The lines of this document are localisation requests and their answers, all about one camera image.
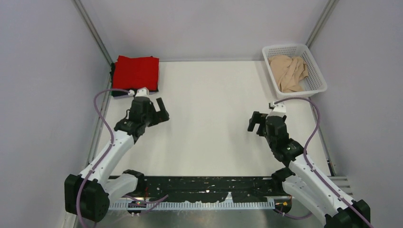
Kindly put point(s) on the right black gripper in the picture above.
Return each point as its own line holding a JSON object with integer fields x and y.
{"x": 257, "y": 118}

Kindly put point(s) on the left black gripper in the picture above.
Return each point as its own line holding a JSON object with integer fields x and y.
{"x": 159, "y": 116}

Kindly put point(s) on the red t-shirt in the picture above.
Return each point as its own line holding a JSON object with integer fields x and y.
{"x": 136, "y": 74}

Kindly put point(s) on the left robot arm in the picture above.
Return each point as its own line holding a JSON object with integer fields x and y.
{"x": 90, "y": 193}

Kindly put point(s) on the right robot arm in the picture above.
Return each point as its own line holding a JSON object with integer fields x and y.
{"x": 304, "y": 181}

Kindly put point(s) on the beige t-shirt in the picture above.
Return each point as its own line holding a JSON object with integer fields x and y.
{"x": 288, "y": 72}

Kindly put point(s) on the white plastic basket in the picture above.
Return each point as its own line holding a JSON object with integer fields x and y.
{"x": 313, "y": 84}

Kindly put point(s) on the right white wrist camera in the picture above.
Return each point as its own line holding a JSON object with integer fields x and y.
{"x": 277, "y": 109}

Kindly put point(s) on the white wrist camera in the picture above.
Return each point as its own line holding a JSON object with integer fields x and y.
{"x": 277, "y": 109}
{"x": 143, "y": 92}

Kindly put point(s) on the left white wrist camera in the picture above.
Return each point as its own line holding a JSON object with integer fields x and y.
{"x": 143, "y": 92}

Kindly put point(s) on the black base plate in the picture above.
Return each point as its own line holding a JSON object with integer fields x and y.
{"x": 208, "y": 189}

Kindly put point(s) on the white slotted cable duct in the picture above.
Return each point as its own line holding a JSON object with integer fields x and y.
{"x": 225, "y": 205}

